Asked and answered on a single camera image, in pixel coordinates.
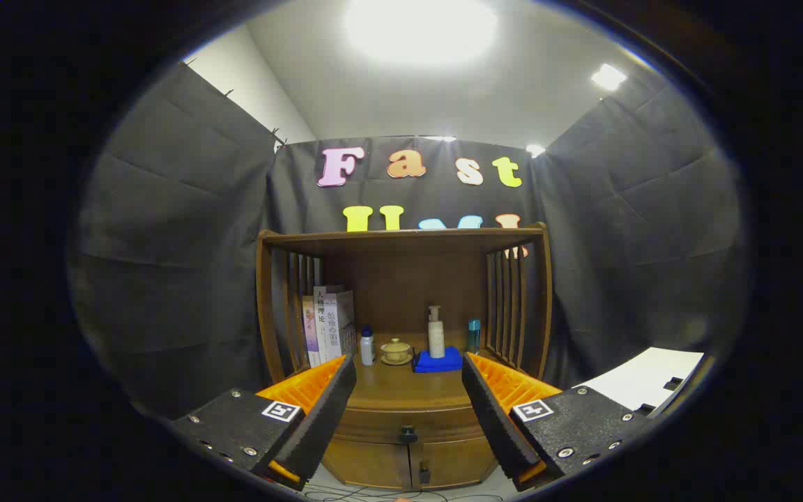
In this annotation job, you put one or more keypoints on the purple-spined book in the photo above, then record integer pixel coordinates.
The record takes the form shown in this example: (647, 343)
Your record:
(310, 335)

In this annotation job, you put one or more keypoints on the wooden cabinet with slatted sides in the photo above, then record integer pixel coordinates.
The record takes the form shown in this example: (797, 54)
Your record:
(408, 279)

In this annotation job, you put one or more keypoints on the large round ceiling light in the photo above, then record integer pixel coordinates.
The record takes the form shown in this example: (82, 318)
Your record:
(419, 28)

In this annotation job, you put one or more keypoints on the yellow lidded teacup with saucer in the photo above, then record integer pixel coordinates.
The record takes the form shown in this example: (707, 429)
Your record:
(396, 351)

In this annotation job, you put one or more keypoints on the white bottle with blue cap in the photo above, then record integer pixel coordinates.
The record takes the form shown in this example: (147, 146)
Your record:
(367, 348)

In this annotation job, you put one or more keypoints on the cream pump bottle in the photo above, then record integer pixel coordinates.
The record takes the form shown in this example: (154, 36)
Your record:
(436, 338)

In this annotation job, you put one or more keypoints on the plain white book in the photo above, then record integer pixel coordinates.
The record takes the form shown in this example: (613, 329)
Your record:
(319, 307)

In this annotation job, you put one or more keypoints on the clear bottle with teal cap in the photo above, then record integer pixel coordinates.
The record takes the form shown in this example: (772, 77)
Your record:
(473, 336)

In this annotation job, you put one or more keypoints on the white drawer unit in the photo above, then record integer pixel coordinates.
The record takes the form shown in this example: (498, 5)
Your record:
(631, 380)

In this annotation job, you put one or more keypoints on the blue cloth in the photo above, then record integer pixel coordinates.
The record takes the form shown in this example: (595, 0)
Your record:
(436, 364)

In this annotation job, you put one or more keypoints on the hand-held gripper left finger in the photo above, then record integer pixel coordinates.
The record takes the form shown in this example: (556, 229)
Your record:
(325, 418)

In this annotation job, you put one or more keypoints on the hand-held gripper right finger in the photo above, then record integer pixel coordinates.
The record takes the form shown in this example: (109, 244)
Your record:
(492, 418)

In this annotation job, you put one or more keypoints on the small ceiling light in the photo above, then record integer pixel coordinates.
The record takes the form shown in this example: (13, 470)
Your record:
(608, 77)
(534, 150)

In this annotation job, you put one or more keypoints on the wooden countertop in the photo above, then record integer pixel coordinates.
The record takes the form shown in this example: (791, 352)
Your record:
(401, 387)

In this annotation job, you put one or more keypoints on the wooden cabinet door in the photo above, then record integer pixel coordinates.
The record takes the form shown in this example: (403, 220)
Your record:
(457, 460)
(370, 464)

